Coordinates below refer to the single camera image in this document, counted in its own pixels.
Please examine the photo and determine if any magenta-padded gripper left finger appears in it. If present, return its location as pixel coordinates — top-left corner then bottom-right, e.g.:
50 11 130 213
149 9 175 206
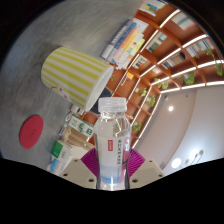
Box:
59 148 100 190

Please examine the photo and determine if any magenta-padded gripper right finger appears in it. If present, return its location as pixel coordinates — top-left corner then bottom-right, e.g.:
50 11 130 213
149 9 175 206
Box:
128 148 166 190

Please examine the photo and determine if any clear plastic water bottle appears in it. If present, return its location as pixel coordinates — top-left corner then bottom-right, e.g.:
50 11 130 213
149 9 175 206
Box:
93 97 133 192

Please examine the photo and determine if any small green white box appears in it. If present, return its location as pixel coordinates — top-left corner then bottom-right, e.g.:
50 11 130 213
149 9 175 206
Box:
50 139 73 161

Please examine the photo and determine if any branched globe ceiling lamp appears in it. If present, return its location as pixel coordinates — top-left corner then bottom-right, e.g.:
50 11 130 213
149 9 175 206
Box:
171 148 204 169

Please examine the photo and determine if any tall green white box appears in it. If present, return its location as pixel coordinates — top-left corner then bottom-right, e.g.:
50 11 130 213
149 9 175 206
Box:
67 114 95 137

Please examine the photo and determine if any flat round red coaster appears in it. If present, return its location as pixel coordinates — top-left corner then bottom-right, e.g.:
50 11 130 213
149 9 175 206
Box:
18 114 45 150

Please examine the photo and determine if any dark blue chair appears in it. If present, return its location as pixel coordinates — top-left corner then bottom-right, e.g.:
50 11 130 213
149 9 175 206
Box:
90 99 101 116

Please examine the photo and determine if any yellow striped white cup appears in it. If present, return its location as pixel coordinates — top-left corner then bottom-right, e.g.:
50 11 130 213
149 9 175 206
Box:
40 46 115 113

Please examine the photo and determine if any orange wooden shelf unit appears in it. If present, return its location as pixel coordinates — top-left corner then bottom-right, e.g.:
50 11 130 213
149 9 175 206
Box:
84 0 224 149

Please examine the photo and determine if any colourful book stack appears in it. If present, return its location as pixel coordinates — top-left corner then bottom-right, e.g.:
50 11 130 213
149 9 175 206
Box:
100 19 147 70

